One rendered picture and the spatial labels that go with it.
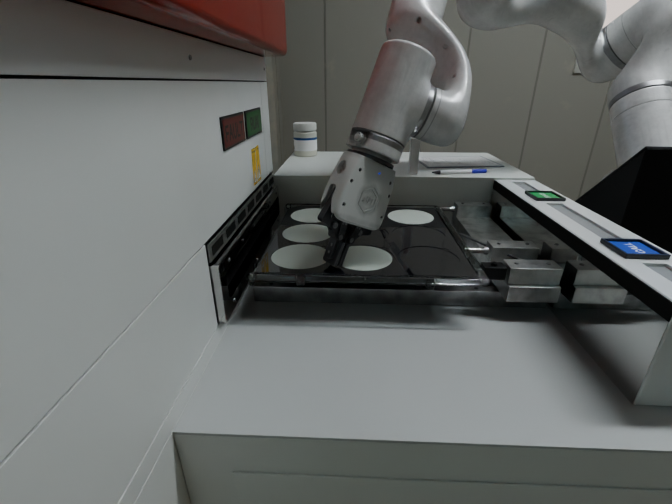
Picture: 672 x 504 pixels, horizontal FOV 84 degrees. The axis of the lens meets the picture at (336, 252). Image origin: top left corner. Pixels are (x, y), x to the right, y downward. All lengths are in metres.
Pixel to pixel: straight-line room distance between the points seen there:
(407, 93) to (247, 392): 0.45
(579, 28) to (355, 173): 0.67
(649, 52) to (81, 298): 1.09
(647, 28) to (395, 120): 0.69
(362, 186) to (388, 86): 0.14
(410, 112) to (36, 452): 0.52
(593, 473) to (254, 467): 0.38
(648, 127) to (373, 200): 0.63
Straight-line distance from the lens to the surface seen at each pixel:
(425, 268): 0.61
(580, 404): 0.56
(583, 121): 2.71
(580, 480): 0.55
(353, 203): 0.55
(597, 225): 0.74
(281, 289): 0.65
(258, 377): 0.52
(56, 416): 0.33
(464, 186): 0.96
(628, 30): 1.16
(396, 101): 0.56
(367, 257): 0.63
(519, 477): 0.53
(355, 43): 2.41
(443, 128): 0.59
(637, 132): 1.02
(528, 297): 0.66
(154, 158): 0.41
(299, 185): 0.93
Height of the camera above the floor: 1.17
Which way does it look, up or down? 24 degrees down
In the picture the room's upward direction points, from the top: straight up
